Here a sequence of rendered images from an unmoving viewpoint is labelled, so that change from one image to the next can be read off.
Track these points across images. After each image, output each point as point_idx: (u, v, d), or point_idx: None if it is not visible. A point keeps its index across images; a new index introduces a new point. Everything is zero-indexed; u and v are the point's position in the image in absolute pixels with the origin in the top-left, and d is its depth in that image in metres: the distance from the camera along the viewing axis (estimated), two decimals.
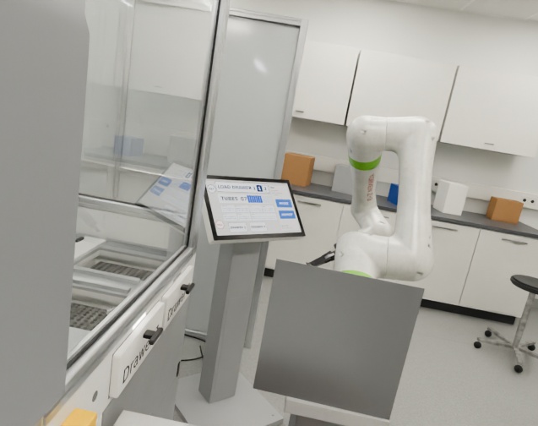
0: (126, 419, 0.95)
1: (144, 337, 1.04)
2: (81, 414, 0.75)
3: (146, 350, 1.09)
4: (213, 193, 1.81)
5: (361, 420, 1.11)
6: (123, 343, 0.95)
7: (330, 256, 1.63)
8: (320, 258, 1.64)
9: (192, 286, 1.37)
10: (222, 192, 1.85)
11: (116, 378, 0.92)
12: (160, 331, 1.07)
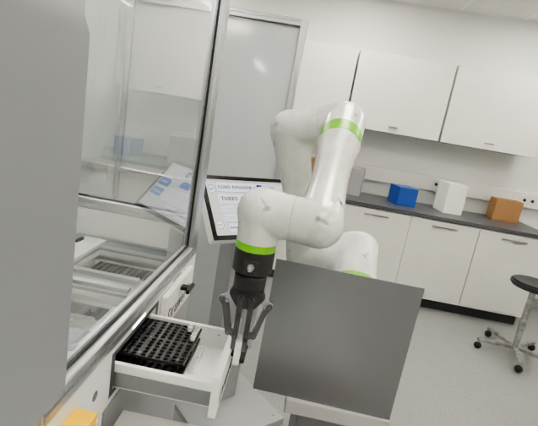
0: (126, 419, 0.95)
1: (231, 356, 1.03)
2: (81, 414, 0.75)
3: (230, 368, 1.08)
4: (213, 193, 1.81)
5: (361, 420, 1.11)
6: (219, 363, 0.94)
7: (224, 294, 0.97)
8: (224, 308, 0.99)
9: (192, 286, 1.37)
10: (222, 192, 1.85)
11: (215, 399, 0.91)
12: (247, 349, 1.06)
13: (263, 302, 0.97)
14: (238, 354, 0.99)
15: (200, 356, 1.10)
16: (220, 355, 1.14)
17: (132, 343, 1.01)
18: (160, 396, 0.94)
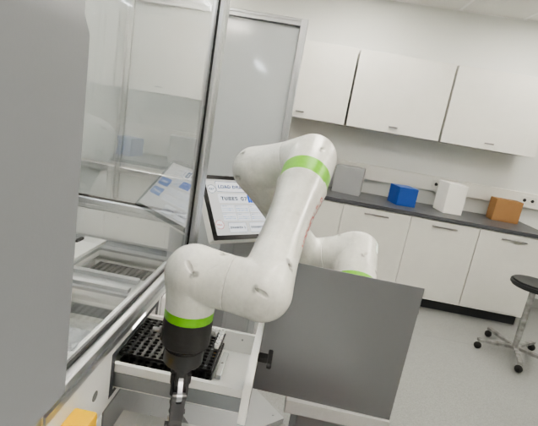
0: (126, 419, 0.95)
1: (258, 361, 1.02)
2: (81, 414, 0.75)
3: (255, 373, 1.07)
4: (213, 193, 1.81)
5: (361, 420, 1.11)
6: (247, 368, 0.94)
7: None
8: None
9: None
10: (222, 192, 1.85)
11: (246, 405, 0.90)
12: (273, 354, 1.05)
13: (177, 387, 0.77)
14: None
15: (225, 361, 1.09)
16: (244, 360, 1.13)
17: (159, 349, 1.01)
18: (188, 402, 0.94)
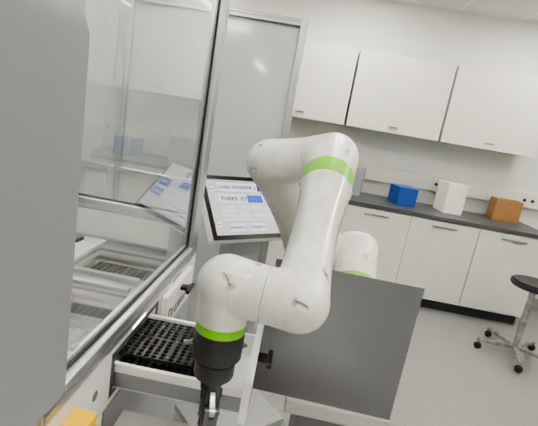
0: (126, 419, 0.95)
1: (258, 361, 1.02)
2: (81, 414, 0.75)
3: (255, 373, 1.07)
4: (213, 193, 1.81)
5: (361, 420, 1.11)
6: (247, 368, 0.94)
7: None
8: None
9: (192, 286, 1.37)
10: (222, 192, 1.85)
11: (246, 405, 0.90)
12: (273, 354, 1.05)
13: (209, 401, 0.74)
14: None
15: None
16: (244, 360, 1.13)
17: (159, 349, 1.01)
18: (188, 402, 0.94)
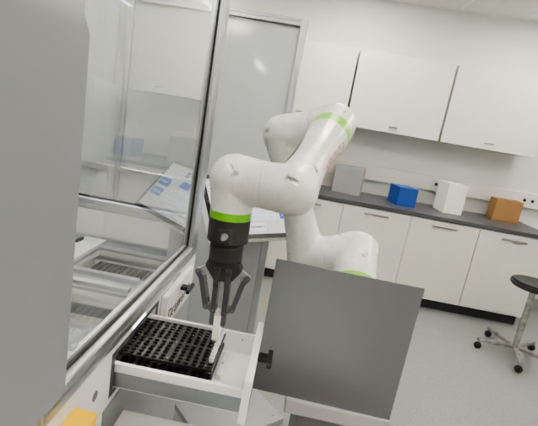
0: (126, 419, 0.95)
1: (258, 361, 1.02)
2: (81, 414, 0.75)
3: (255, 373, 1.07)
4: None
5: (361, 420, 1.11)
6: (247, 368, 0.94)
7: (200, 267, 0.94)
8: (201, 281, 0.96)
9: (192, 286, 1.37)
10: None
11: (246, 405, 0.90)
12: (273, 354, 1.05)
13: (241, 274, 0.94)
14: (217, 329, 0.96)
15: (225, 361, 1.09)
16: (244, 360, 1.13)
17: (159, 349, 1.01)
18: (188, 402, 0.94)
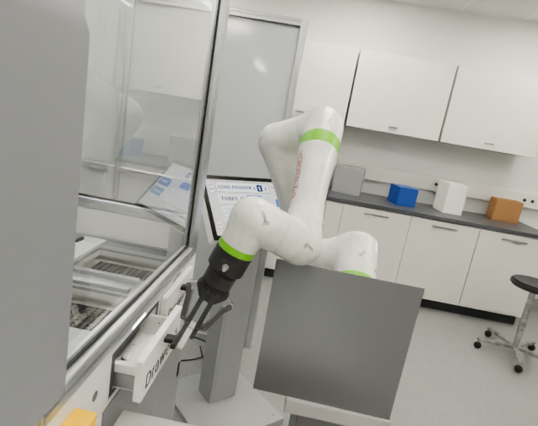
0: (126, 419, 0.95)
1: (165, 341, 1.04)
2: (81, 414, 0.75)
3: (165, 354, 1.09)
4: (213, 193, 1.81)
5: (361, 420, 1.11)
6: (145, 347, 0.95)
7: (191, 281, 1.01)
8: (187, 293, 1.03)
9: None
10: (222, 192, 1.85)
11: (139, 383, 0.91)
12: (181, 335, 1.06)
13: (225, 301, 1.01)
14: (185, 340, 1.03)
15: (137, 343, 1.10)
16: None
17: None
18: None
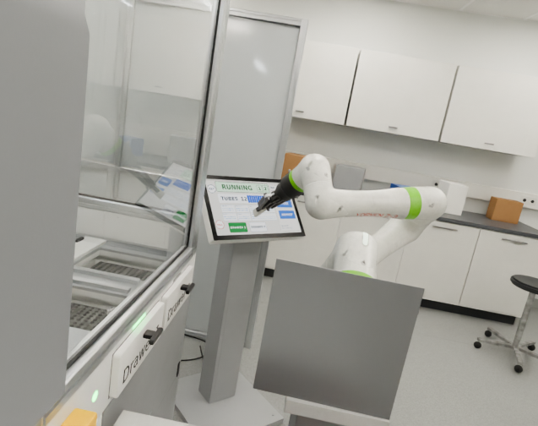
0: (126, 419, 0.95)
1: (144, 337, 1.04)
2: (81, 414, 0.75)
3: (146, 350, 1.09)
4: (213, 193, 1.81)
5: (361, 420, 1.11)
6: (123, 343, 0.95)
7: None
8: (283, 201, 1.65)
9: (192, 286, 1.37)
10: (222, 192, 1.85)
11: (116, 378, 0.92)
12: (160, 331, 1.07)
13: (270, 194, 1.57)
14: (257, 207, 1.69)
15: None
16: None
17: None
18: None
